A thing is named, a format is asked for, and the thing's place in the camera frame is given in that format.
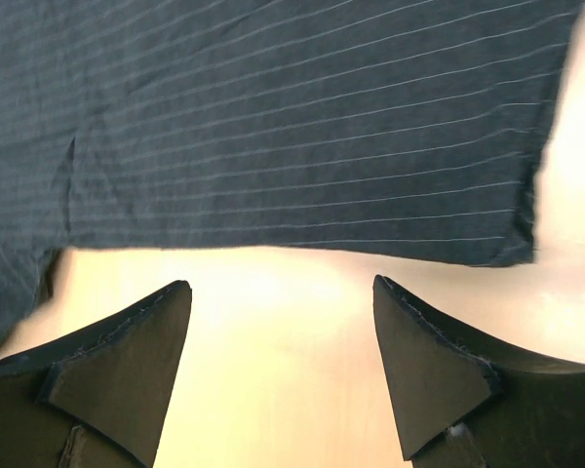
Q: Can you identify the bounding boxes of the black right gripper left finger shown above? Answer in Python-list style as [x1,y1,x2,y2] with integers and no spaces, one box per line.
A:
[0,281,191,468]

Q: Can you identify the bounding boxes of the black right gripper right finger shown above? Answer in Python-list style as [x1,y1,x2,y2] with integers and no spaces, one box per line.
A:
[373,276,585,468]

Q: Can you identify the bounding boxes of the black pinstriped long sleeve shirt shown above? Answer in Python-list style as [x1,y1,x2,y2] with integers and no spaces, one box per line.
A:
[0,1,583,344]

